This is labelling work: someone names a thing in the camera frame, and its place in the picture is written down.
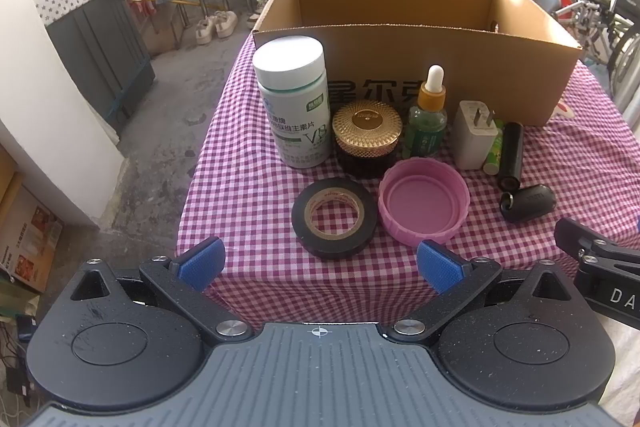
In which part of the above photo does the pink plastic lid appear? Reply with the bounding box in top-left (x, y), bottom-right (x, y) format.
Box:
top-left (378, 157), bottom-right (471, 247)

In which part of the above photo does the small black roller bottle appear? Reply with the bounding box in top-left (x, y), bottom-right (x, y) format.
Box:
top-left (499, 184), bottom-right (556, 223)

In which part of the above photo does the green lip balm tube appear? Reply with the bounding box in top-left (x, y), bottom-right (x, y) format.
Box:
top-left (483, 119), bottom-right (503, 176)

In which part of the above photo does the black electrical tape roll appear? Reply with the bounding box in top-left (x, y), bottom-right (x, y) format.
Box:
top-left (291, 178), bottom-right (378, 260)

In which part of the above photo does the green dropper bottle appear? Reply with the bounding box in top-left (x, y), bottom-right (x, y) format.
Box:
top-left (401, 64), bottom-right (448, 159)

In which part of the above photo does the white wall charger plug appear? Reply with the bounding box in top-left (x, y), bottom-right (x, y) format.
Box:
top-left (450, 101), bottom-right (498, 170)

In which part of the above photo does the black cylinder tube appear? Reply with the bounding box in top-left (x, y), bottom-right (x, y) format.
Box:
top-left (497, 122), bottom-right (524, 193)

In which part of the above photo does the purple checkered tablecloth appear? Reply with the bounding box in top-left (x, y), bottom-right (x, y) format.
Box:
top-left (177, 40), bottom-right (639, 326)

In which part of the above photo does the cardboard box on floor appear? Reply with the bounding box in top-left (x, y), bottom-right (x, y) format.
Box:
top-left (0, 148), bottom-right (64, 293)

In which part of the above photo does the gold lid dark jar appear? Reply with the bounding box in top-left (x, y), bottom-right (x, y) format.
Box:
top-left (332, 100), bottom-right (402, 179)

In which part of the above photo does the white vitamin bottle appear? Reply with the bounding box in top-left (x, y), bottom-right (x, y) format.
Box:
top-left (253, 36), bottom-right (332, 169)

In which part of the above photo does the dark grey cabinet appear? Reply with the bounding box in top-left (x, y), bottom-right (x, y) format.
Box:
top-left (47, 0), bottom-right (156, 132)

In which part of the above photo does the white sneaker left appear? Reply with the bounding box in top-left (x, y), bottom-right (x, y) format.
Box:
top-left (195, 16), bottom-right (215, 46)

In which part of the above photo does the white sneaker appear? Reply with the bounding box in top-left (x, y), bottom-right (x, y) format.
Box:
top-left (214, 11), bottom-right (238, 39)
top-left (195, 16), bottom-right (215, 46)

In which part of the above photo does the white sneaker right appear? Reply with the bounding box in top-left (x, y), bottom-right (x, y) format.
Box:
top-left (214, 11), bottom-right (238, 39)

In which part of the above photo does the brown cardboard box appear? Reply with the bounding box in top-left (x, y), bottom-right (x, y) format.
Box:
top-left (253, 0), bottom-right (582, 126)

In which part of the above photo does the wheelchair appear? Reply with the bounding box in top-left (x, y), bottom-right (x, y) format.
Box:
top-left (534, 0), bottom-right (639, 124)

